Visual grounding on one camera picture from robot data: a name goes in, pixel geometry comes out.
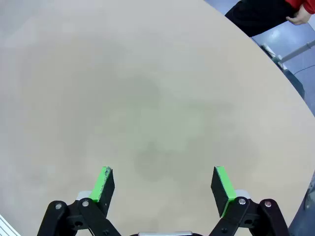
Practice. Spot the person in red jacket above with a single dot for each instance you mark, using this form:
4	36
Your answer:
258	17

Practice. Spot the grey metal frame bar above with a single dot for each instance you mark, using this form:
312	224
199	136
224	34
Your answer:
295	52

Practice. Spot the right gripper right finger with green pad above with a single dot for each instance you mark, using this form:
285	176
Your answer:
222	191

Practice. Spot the person's left forearm, red sleeve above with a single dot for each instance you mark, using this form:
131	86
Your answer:
310	6

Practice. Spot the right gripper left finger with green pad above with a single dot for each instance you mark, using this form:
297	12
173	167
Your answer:
101	191

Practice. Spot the person's left hand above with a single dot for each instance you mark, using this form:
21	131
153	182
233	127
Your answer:
300	18

